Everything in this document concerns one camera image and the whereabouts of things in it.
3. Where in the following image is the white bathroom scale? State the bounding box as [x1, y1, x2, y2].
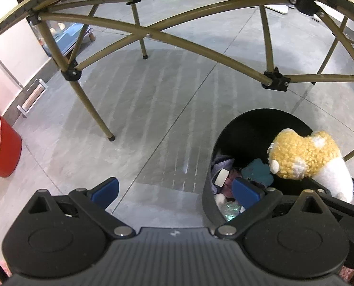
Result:
[269, 3, 289, 15]

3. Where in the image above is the person's pink fuzzy clothing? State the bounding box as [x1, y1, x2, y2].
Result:
[0, 259, 354, 286]

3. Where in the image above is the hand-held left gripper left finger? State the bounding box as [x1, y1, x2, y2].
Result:
[28, 177, 136, 239]

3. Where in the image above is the purple satin cloth doll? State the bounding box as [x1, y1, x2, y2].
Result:
[211, 154, 235, 194]

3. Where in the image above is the black trash bin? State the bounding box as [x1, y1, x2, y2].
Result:
[203, 109, 314, 225]

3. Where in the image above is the blue plush toy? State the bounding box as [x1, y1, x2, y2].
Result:
[242, 159, 274, 188]

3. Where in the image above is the white foam cylinder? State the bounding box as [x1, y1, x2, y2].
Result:
[214, 169, 230, 187]

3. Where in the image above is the light blue plastic tub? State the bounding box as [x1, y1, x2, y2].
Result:
[41, 21, 95, 57]

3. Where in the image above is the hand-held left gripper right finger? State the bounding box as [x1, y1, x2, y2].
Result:
[216, 177, 326, 239]

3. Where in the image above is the clear plastic wrapper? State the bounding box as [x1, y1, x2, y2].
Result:
[221, 202, 241, 221]

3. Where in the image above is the yellow white plush toy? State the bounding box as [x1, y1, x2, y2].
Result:
[268, 128, 354, 204]

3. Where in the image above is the tan folding camping table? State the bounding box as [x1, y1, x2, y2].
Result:
[0, 0, 354, 161]

